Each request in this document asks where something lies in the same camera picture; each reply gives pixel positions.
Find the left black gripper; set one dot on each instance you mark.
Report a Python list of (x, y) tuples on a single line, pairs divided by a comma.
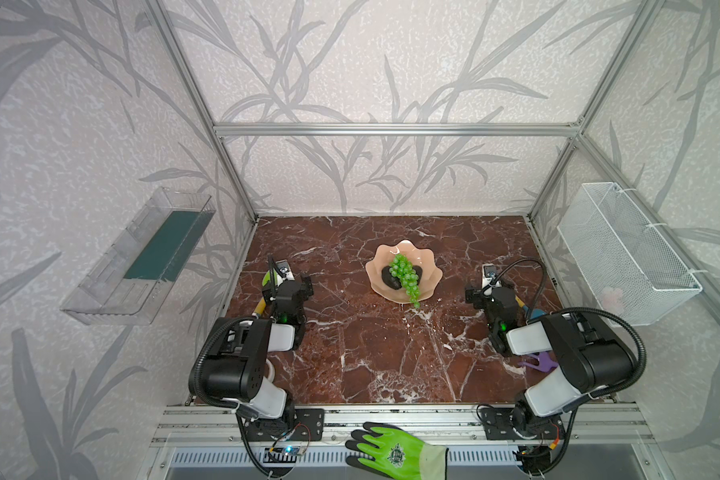
[(287, 293)]

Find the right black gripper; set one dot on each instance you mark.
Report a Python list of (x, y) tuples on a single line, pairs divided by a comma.
[(492, 299)]

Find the dark avocado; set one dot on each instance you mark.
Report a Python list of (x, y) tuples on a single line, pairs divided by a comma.
[(389, 279), (418, 272)]

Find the pink scalloped fruit bowl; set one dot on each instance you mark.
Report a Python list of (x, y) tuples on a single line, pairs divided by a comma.
[(422, 257)]

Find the green fake grape bunch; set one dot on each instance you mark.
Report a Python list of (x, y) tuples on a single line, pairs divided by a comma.
[(402, 268)]

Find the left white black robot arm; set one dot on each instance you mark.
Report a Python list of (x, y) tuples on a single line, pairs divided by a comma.
[(229, 371)]

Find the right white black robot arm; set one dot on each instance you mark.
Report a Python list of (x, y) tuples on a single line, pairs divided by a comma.
[(597, 352)]

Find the green yellow toy spatula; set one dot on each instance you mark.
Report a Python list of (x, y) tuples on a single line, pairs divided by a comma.
[(262, 303)]

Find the clear tape roll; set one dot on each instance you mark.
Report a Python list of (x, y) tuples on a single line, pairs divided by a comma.
[(270, 371)]

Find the purple toy piece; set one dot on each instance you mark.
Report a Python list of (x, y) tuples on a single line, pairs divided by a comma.
[(541, 362)]

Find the pink object in basket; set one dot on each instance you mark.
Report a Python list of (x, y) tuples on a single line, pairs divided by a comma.
[(611, 299)]

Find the small circuit board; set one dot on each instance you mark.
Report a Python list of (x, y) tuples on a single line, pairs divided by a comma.
[(289, 454)]

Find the green black work glove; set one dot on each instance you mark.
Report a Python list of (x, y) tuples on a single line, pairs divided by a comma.
[(390, 452)]

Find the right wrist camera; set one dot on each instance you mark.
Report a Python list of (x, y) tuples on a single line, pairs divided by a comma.
[(489, 274)]

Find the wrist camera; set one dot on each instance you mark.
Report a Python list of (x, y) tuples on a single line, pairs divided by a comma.
[(489, 274), (283, 270)]

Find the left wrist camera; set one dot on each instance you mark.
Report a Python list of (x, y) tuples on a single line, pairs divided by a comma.
[(283, 270)]

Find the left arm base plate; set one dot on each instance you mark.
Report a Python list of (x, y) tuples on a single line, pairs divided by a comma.
[(288, 423)]

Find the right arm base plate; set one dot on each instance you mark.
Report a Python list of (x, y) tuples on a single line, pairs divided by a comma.
[(510, 423)]

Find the white wire mesh basket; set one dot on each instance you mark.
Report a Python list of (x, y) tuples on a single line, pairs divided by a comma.
[(614, 244)]

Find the aluminium front rail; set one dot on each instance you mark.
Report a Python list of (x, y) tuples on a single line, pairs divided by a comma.
[(446, 424)]

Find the clear plastic wall tray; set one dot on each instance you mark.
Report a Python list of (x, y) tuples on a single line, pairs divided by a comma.
[(133, 278)]

